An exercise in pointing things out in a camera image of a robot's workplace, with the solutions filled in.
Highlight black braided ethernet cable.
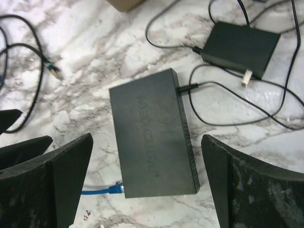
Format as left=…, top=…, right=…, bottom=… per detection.
left=0, top=14, right=64, bottom=133

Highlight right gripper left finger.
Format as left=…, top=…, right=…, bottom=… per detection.
left=0, top=133, right=93, bottom=228

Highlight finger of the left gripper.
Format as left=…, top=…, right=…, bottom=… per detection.
left=0, top=136, right=53, bottom=170
left=0, top=109, right=22, bottom=134

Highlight black power adapter with cable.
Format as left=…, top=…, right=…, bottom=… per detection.
left=145, top=0, right=304, bottom=131

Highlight tan plastic toolbox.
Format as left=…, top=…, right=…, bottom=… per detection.
left=107, top=0, right=145, bottom=12

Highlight black network switch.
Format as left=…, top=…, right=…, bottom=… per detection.
left=109, top=68, right=200, bottom=198

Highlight blue cable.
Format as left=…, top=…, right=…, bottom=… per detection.
left=80, top=180, right=125, bottom=197

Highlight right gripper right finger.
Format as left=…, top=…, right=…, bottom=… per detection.
left=201, top=134, right=304, bottom=228

